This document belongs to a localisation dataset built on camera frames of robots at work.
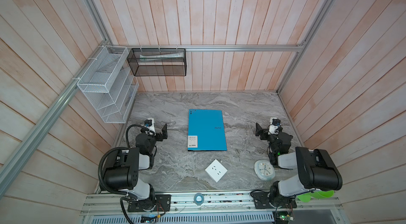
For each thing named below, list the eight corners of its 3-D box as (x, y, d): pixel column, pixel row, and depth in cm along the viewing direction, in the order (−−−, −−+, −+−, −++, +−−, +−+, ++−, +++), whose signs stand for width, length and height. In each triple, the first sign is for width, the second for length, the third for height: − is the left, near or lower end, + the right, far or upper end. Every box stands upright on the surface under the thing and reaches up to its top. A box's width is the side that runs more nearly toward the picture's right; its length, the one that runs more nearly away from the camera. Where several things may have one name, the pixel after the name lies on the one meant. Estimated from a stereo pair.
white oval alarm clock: (256, 180, 82) (258, 178, 79) (252, 162, 88) (254, 159, 86) (274, 180, 82) (277, 178, 79) (269, 162, 88) (271, 159, 86)
